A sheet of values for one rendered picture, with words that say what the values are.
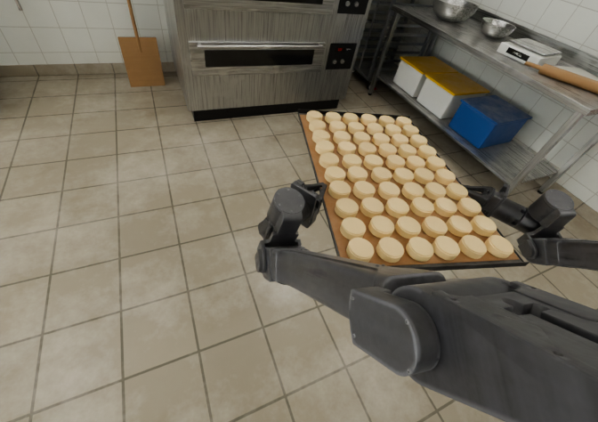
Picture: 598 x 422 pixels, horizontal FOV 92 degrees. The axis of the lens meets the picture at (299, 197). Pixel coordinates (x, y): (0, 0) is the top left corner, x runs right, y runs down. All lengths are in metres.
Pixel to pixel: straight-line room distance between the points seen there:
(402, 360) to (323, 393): 1.33
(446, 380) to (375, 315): 0.05
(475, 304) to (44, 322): 1.74
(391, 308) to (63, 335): 1.63
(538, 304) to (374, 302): 0.09
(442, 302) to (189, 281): 1.55
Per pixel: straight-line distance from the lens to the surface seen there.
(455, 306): 0.18
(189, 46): 2.39
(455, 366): 0.19
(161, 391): 1.52
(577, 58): 3.15
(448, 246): 0.66
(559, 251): 0.81
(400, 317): 0.19
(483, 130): 2.80
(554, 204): 0.83
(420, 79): 3.22
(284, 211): 0.50
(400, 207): 0.69
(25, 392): 1.71
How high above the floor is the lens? 1.46
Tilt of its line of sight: 46 degrees down
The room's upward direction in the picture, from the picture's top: 12 degrees clockwise
